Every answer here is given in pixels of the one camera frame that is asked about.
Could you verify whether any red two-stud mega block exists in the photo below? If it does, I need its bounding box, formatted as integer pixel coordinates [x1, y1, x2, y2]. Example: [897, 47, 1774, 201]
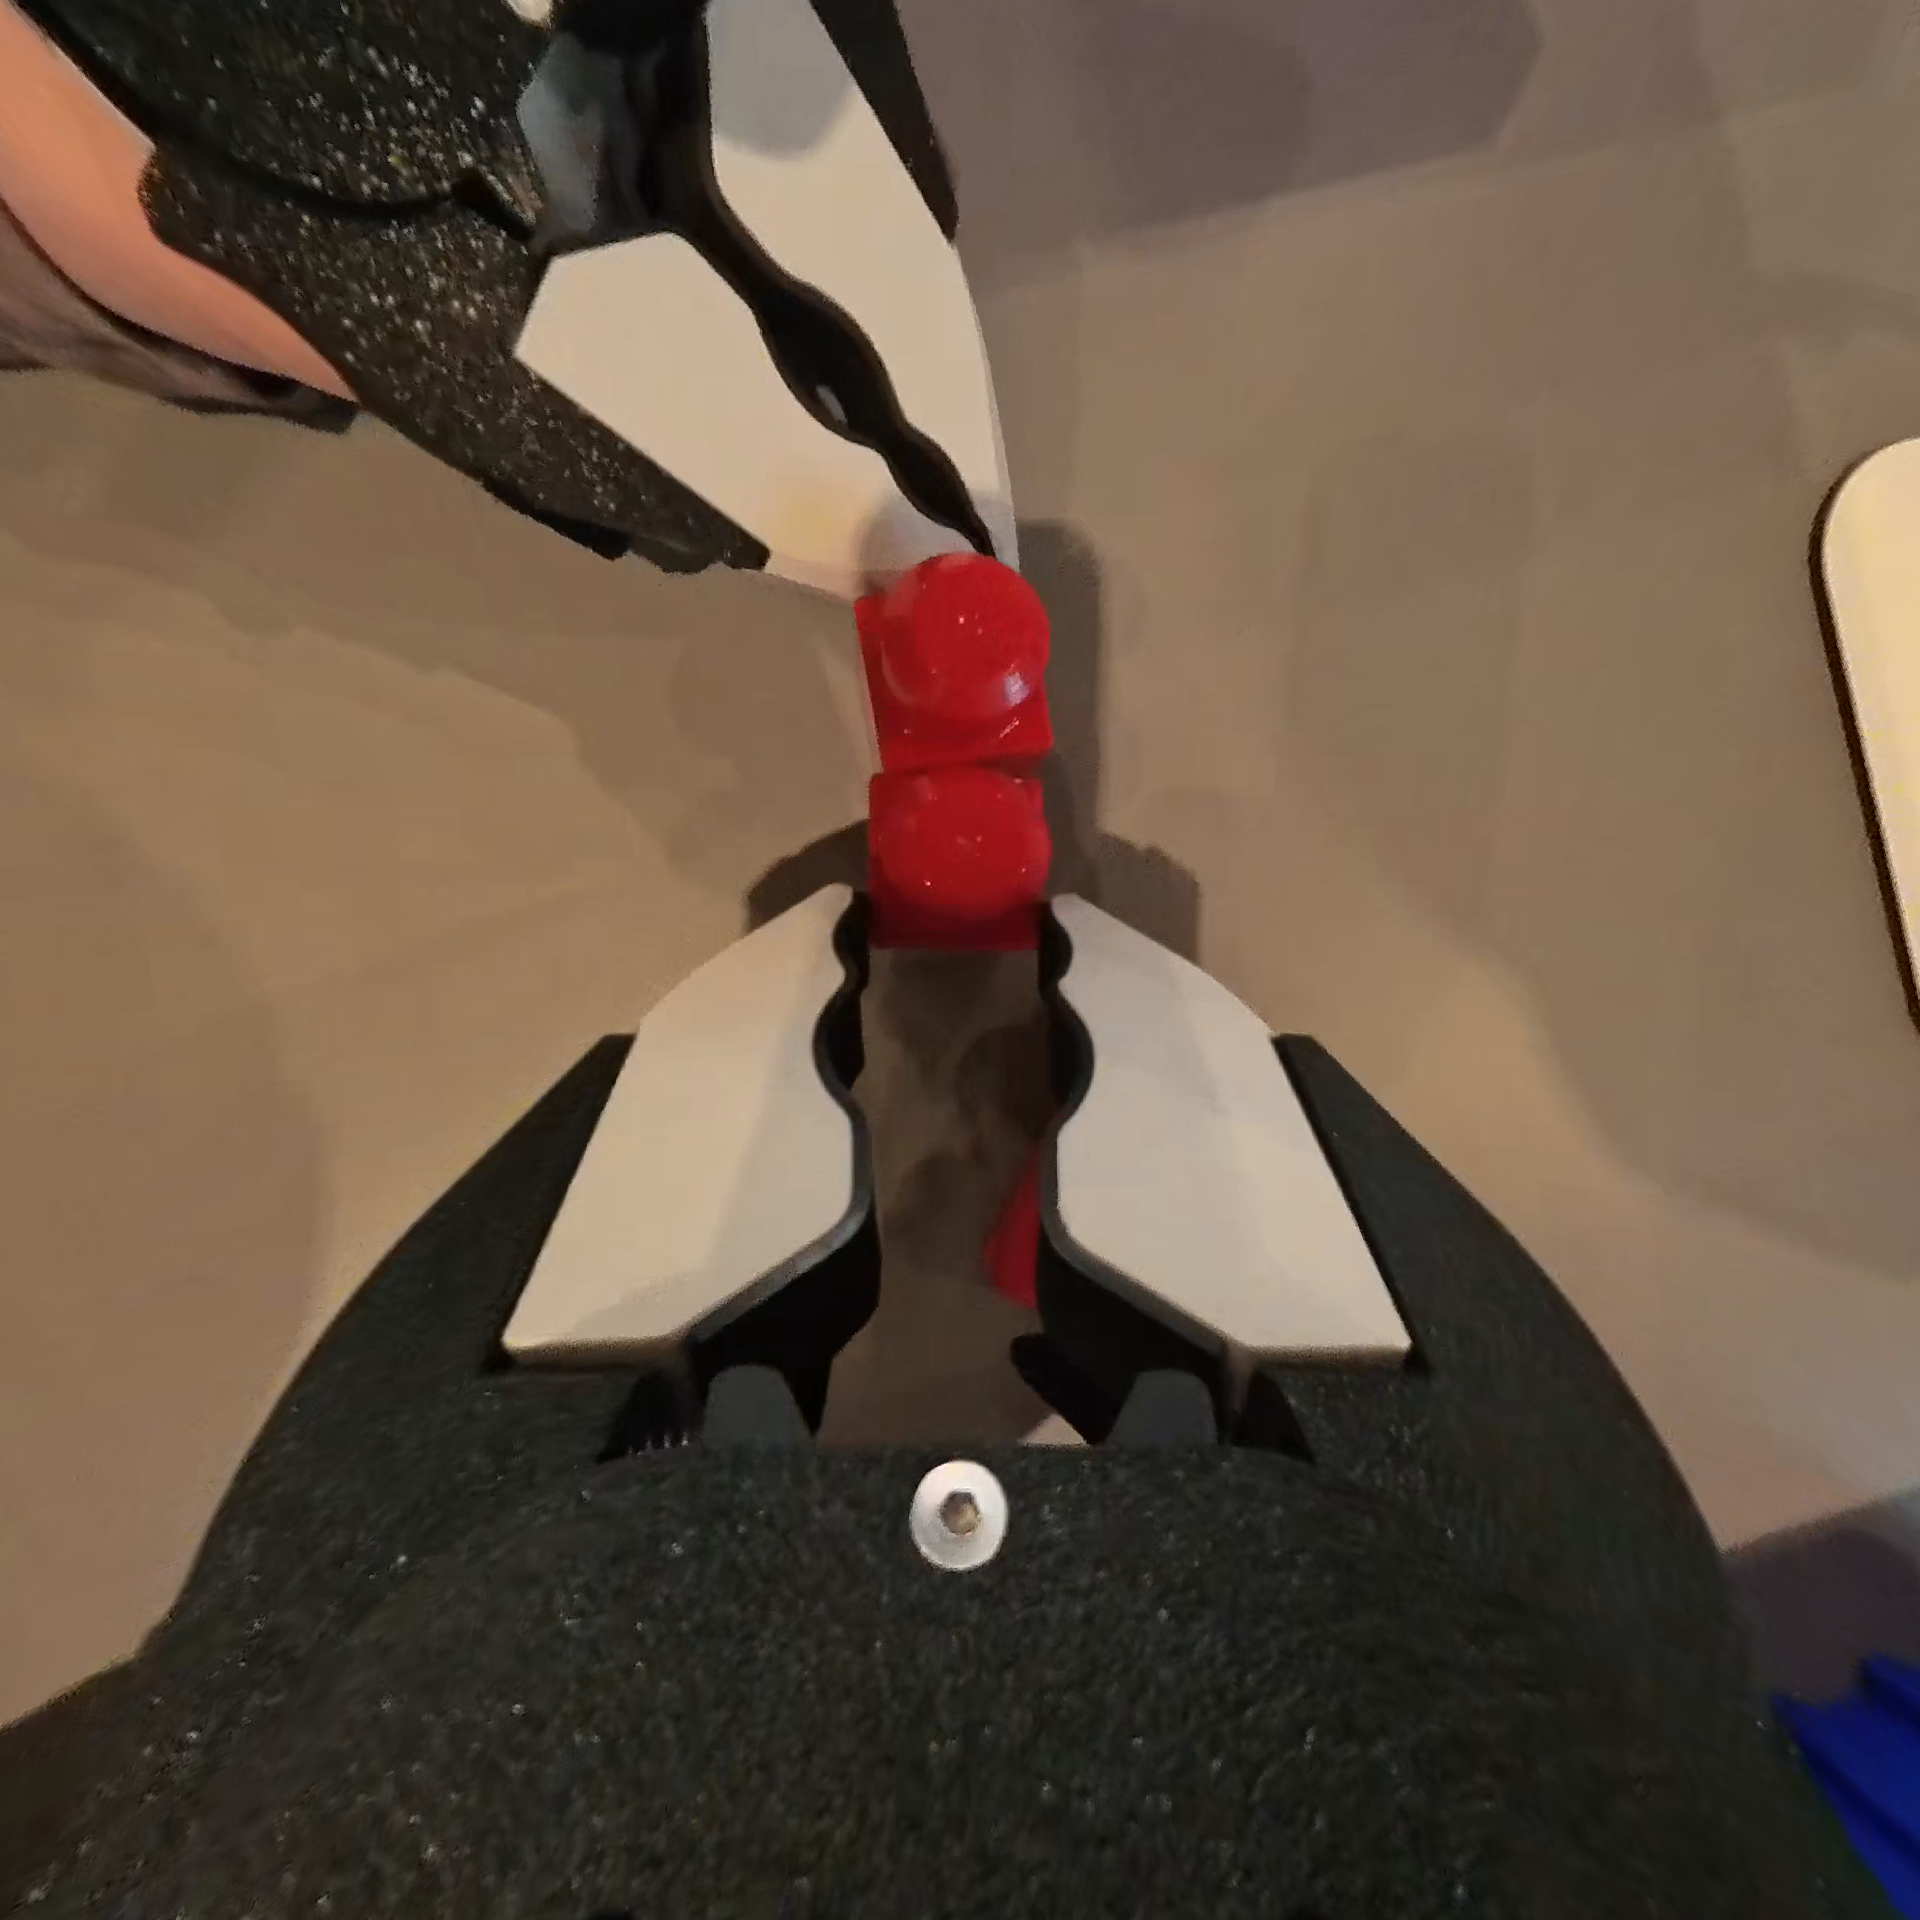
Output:
[854, 551, 1056, 1310]

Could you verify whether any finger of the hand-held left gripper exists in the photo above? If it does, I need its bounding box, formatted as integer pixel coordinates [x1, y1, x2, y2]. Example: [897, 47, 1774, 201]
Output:
[514, 222, 994, 601]
[657, 0, 1029, 570]

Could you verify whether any white rounded table mat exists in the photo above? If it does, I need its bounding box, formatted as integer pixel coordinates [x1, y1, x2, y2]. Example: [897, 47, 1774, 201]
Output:
[1807, 433, 1920, 1038]

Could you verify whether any person's left hand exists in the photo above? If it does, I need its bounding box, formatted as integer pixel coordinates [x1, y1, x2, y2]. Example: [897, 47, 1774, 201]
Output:
[0, 23, 366, 431]

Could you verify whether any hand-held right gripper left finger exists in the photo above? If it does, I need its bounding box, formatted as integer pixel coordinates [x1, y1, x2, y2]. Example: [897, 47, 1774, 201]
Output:
[499, 881, 882, 1437]

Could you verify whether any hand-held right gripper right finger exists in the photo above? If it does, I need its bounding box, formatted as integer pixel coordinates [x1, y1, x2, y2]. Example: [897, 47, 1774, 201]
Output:
[1018, 895, 1415, 1444]

